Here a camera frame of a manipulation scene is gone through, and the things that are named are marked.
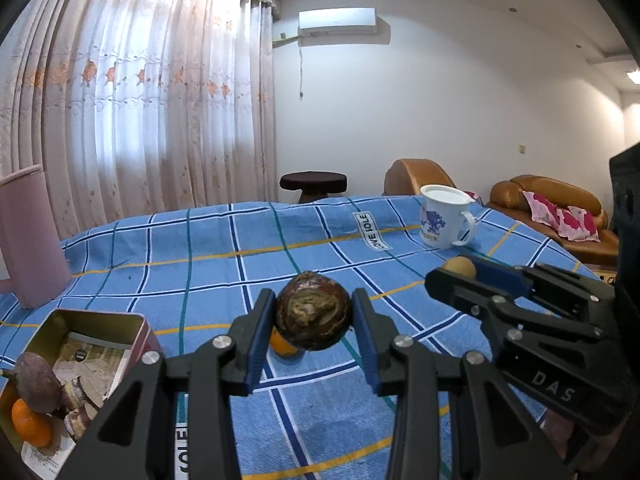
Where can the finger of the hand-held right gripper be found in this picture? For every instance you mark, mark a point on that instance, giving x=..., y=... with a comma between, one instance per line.
x=500, y=276
x=460, y=290

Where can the dark round stool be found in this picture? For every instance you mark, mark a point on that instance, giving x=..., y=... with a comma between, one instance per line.
x=312, y=181

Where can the sheer floral curtain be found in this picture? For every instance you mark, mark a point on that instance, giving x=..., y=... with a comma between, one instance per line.
x=150, y=85

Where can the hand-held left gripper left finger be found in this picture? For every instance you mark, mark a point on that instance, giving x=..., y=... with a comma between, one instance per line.
x=257, y=340

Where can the white cup with blue print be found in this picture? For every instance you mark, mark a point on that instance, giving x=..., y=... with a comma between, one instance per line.
x=442, y=217

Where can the rectangular metal tin box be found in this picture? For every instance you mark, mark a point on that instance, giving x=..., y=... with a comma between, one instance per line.
x=145, y=345

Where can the small brown round fruit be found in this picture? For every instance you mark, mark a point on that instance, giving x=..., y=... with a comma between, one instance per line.
x=460, y=266

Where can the blue plaid tablecloth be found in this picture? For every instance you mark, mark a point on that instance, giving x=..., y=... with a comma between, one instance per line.
x=200, y=260

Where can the printed paper sheet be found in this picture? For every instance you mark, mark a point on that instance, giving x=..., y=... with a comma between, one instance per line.
x=95, y=360

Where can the large orange mandarin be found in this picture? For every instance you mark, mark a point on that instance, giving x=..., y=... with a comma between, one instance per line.
x=285, y=346

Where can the large purple fruit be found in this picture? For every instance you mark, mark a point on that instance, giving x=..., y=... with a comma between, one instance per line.
x=37, y=380

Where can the brown leather armchair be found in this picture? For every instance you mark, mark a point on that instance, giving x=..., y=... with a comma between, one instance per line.
x=415, y=175

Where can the pink plastic jug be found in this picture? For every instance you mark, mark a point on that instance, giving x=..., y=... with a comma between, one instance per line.
x=30, y=240

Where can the pink floral pillow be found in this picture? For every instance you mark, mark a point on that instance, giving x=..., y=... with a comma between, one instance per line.
x=565, y=217

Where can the dark wrinkled passion fruit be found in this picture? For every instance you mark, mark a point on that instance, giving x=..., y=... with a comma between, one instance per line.
x=313, y=310

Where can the white air conditioner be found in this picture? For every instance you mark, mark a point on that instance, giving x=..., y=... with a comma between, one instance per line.
x=337, y=21

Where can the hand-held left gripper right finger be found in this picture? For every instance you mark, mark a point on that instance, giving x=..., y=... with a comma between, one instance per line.
x=367, y=340

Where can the brown leather sofa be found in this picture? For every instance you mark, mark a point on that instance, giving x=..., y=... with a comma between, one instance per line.
x=545, y=187

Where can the square ceiling light panel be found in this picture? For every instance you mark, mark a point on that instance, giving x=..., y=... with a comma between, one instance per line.
x=634, y=76

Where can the pink floral cloth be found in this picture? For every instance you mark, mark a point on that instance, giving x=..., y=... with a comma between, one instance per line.
x=473, y=197

